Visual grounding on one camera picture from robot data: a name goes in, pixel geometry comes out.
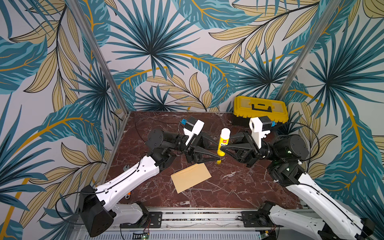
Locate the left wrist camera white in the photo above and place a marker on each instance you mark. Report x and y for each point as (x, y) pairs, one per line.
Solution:
(192, 127)

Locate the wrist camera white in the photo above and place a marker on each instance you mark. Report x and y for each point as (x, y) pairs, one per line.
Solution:
(260, 128)
(192, 127)

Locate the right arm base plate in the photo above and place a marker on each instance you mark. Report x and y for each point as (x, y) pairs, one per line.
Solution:
(256, 219)

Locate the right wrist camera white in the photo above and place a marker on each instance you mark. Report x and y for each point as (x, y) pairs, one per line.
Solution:
(260, 128)

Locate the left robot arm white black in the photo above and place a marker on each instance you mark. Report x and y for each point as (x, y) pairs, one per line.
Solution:
(98, 207)

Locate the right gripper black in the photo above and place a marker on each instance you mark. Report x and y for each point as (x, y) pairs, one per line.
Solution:
(250, 150)

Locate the manila paper envelope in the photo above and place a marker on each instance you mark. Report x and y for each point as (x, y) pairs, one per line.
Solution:
(189, 177)

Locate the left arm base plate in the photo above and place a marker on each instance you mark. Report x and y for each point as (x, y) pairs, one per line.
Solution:
(152, 220)

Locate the yellow black toolbox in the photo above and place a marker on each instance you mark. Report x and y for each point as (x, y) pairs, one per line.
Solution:
(246, 108)

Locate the left corner aluminium post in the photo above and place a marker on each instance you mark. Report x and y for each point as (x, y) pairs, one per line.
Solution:
(86, 28)

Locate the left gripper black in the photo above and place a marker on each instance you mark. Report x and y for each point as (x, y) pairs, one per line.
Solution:
(200, 140)

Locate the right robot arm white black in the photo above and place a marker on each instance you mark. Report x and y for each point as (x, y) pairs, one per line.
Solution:
(334, 222)

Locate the corner aluminium post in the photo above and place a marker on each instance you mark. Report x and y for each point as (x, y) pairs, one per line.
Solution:
(318, 25)
(86, 28)

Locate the aluminium front rail frame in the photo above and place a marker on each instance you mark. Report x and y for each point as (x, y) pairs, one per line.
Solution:
(214, 224)

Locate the right corner aluminium post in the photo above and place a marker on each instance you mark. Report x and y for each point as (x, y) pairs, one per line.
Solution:
(318, 25)

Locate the orange handled wrench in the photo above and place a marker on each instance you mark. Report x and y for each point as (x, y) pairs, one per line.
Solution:
(128, 196)

